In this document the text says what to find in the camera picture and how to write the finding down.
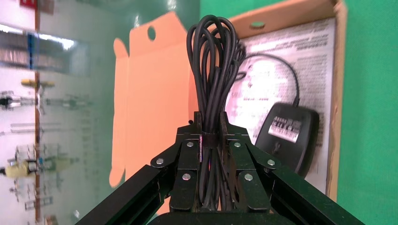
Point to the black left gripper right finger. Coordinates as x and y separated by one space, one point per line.
245 164

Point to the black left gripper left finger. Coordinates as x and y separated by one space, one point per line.
186 161

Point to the orange cardboard box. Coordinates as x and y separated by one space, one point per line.
155 93

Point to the white printed paper sheet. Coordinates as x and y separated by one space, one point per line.
311 68

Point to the grey metal shelf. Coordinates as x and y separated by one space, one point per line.
18 52

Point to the red sign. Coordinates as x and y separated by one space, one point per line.
28 2

